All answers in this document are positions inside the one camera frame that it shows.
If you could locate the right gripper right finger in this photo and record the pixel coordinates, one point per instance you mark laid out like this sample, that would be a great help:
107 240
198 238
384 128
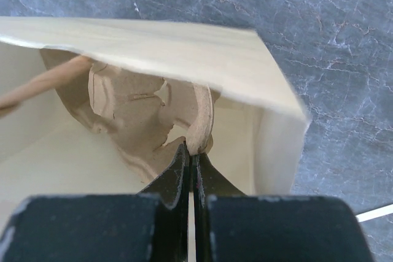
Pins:
230 226

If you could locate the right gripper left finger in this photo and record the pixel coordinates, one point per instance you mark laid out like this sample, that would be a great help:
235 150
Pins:
151 225

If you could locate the brown pulp cup carrier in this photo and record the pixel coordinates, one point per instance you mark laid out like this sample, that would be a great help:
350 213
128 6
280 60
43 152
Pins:
146 116

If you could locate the brown paper bag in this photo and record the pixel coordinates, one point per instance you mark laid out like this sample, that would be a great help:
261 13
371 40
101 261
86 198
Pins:
259 121

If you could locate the white paper straw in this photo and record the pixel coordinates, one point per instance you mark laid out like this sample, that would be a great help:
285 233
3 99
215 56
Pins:
375 213

